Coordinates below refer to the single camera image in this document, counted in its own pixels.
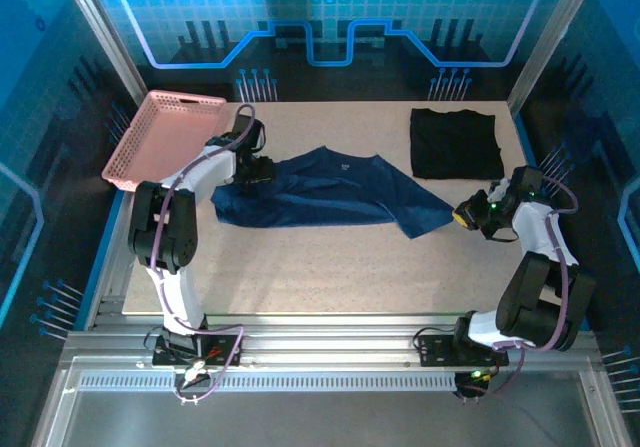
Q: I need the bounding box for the navy blue t-shirt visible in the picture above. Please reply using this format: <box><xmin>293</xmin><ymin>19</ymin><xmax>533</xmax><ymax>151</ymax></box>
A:
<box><xmin>209</xmin><ymin>145</ymin><xmax>456</xmax><ymax>241</ymax></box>

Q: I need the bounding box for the pink perforated plastic basket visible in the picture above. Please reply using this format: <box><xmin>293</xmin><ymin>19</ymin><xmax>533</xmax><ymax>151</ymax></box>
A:
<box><xmin>101</xmin><ymin>89</ymin><xmax>229</xmax><ymax>193</ymax></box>

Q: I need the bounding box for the folded black t-shirt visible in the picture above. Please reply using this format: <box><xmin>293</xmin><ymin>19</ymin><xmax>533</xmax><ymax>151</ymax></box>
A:
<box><xmin>409</xmin><ymin>108</ymin><xmax>506</xmax><ymax>181</ymax></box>

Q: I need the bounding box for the blue table edge strip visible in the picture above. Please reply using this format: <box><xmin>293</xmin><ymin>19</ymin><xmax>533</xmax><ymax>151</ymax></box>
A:
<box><xmin>513</xmin><ymin>111</ymin><xmax>590</xmax><ymax>332</ymax></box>
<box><xmin>74</xmin><ymin>189</ymin><xmax>131</xmax><ymax>331</ymax></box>

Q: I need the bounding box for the black electronics module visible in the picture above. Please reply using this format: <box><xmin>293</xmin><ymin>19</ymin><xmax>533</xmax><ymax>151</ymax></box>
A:
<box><xmin>452</xmin><ymin>366</ymin><xmax>497</xmax><ymax>404</ymax></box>

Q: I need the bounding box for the grey metal front platform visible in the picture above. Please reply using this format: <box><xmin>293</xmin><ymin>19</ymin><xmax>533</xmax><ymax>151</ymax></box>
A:
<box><xmin>29</xmin><ymin>356</ymin><xmax>636</xmax><ymax>447</ymax></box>

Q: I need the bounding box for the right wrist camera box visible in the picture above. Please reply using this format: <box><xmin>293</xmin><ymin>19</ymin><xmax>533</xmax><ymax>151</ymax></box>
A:
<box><xmin>487</xmin><ymin>177</ymin><xmax>511</xmax><ymax>204</ymax></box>

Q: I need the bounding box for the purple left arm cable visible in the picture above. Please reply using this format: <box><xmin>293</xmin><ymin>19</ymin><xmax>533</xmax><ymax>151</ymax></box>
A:
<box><xmin>149</xmin><ymin>104</ymin><xmax>259</xmax><ymax>406</ymax></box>

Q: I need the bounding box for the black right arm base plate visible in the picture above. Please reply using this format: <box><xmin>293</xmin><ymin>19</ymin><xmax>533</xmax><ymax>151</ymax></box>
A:
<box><xmin>417</xmin><ymin>334</ymin><xmax>510</xmax><ymax>368</ymax></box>

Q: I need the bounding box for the aluminium side rail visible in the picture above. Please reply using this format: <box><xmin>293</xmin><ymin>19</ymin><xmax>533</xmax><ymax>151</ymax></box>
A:
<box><xmin>84</xmin><ymin>189</ymin><xmax>151</xmax><ymax>331</ymax></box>

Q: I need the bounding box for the aluminium frame post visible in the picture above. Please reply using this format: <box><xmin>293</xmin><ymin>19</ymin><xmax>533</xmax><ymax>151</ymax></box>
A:
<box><xmin>505</xmin><ymin>0</ymin><xmax>605</xmax><ymax>117</ymax></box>
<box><xmin>55</xmin><ymin>0</ymin><xmax>160</xmax><ymax>121</ymax></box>

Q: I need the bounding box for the aluminium front rail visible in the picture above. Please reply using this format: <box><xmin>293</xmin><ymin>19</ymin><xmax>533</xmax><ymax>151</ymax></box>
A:
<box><xmin>59</xmin><ymin>312</ymin><xmax>601</xmax><ymax>371</ymax></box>

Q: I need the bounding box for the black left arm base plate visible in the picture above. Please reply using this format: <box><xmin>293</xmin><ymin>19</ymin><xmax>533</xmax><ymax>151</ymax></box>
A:
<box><xmin>151</xmin><ymin>334</ymin><xmax>245</xmax><ymax>368</ymax></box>

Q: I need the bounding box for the small white wire connector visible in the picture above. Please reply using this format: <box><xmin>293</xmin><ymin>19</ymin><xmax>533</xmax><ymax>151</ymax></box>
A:
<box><xmin>179</xmin><ymin>360</ymin><xmax>214</xmax><ymax>386</ymax></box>

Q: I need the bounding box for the slotted grey cable duct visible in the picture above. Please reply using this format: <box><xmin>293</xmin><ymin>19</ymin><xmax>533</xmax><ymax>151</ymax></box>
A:
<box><xmin>77</xmin><ymin>372</ymin><xmax>459</xmax><ymax>393</ymax></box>

